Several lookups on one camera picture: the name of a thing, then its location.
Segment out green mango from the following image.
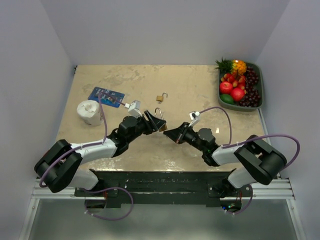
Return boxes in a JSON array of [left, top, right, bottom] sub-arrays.
[[219, 94, 234, 105]]

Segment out small brass padlock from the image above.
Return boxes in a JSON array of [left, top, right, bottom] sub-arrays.
[[156, 92, 168, 104]]

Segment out aluminium frame rail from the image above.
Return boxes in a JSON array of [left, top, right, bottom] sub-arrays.
[[18, 177, 78, 240]]

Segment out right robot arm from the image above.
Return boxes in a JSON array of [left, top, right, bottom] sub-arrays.
[[163, 122, 287, 198]]

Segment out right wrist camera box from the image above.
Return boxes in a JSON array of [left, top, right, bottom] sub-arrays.
[[188, 111, 201, 127]]

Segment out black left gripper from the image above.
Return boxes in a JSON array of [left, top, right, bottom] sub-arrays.
[[127, 111, 166, 144]]

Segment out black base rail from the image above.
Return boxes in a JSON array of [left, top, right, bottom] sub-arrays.
[[42, 169, 266, 209]]

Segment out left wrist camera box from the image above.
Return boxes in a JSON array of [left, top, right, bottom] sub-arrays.
[[124, 100, 143, 118]]

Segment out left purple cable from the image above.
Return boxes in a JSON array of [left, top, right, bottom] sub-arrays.
[[39, 92, 135, 221]]

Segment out large brass padlock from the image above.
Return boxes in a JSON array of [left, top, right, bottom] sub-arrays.
[[154, 107, 168, 132]]

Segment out dark grape bunch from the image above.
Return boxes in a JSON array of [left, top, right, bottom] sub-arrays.
[[238, 66, 261, 108]]

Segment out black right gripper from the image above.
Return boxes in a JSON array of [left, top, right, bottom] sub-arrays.
[[164, 121, 206, 153]]

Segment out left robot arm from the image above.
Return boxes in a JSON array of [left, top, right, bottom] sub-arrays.
[[34, 110, 166, 196]]

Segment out white paper roll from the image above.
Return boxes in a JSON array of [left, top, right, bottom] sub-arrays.
[[76, 100, 103, 126]]

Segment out purple cable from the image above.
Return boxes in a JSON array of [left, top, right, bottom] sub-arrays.
[[197, 106, 301, 216], [39, 92, 135, 221]]

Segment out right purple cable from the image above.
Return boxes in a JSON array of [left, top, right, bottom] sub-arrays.
[[197, 106, 301, 216]]

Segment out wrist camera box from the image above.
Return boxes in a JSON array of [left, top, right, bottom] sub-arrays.
[[124, 100, 143, 118], [188, 111, 201, 127]]

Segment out red apple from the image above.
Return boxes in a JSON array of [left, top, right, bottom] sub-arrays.
[[230, 87, 246, 102], [219, 81, 234, 95]]

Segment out toy pineapple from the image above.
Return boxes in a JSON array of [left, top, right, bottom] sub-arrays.
[[215, 58, 247, 76]]

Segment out blue blister pack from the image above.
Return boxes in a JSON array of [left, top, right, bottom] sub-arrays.
[[87, 86, 125, 108]]

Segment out grey fruit tray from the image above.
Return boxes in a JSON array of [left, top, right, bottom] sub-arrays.
[[217, 62, 264, 112]]

